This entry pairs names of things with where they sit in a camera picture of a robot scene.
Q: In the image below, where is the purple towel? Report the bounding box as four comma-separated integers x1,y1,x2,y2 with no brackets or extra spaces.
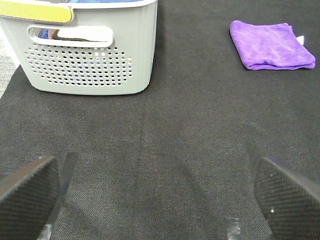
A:
229,20,316,71

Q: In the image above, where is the black fabric table mat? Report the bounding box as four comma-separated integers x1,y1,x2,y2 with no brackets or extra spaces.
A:
0,0,320,240

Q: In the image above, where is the yellow towel in basket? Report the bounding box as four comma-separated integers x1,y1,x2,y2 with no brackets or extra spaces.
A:
0,0,73,23

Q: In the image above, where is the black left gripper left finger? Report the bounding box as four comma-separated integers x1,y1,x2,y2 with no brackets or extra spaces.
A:
0,156,60,240

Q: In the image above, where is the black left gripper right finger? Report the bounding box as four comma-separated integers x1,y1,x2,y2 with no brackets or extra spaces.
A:
254,157,320,240

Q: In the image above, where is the grey perforated laundry basket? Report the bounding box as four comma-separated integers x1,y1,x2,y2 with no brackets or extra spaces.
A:
0,0,158,95

